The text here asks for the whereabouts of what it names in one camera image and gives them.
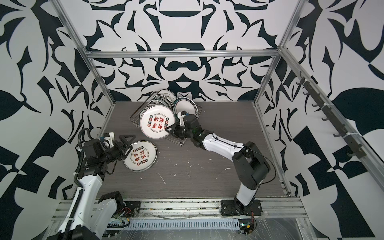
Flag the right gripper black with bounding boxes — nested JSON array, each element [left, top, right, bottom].
[[166, 121, 197, 140]]

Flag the white plate red characters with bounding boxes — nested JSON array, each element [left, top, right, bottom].
[[124, 141, 158, 172], [140, 105, 176, 140]]

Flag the white plate red green band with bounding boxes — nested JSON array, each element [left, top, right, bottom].
[[174, 97, 199, 118]]

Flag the wire dish rack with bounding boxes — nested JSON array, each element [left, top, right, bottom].
[[130, 90, 202, 146]]

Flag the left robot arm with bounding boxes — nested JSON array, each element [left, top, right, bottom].
[[48, 135, 136, 240]]

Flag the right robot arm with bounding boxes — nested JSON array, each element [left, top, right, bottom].
[[165, 114, 274, 214]]

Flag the white plate green lettering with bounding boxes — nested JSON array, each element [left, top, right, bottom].
[[151, 94, 175, 111]]

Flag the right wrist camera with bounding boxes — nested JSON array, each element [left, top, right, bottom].
[[177, 111, 189, 122]]

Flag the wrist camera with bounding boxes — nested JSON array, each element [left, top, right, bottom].
[[100, 132, 115, 148], [177, 111, 189, 122]]

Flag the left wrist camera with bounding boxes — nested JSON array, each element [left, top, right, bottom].
[[100, 132, 115, 148]]

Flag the black corrugated cable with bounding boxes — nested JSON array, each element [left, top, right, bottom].
[[74, 127, 94, 181]]

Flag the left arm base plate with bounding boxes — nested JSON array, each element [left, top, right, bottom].
[[117, 201, 141, 219]]

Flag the aluminium frame crossbar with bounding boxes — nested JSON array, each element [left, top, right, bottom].
[[85, 50, 278, 59]]

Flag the white cable duct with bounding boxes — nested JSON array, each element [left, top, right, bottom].
[[107, 219, 240, 231]]

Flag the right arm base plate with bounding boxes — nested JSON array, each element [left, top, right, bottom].
[[221, 200, 263, 217]]

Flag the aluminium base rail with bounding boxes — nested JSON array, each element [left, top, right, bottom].
[[50, 196, 308, 221]]

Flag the wall hook rail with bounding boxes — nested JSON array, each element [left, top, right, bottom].
[[297, 75, 367, 159]]

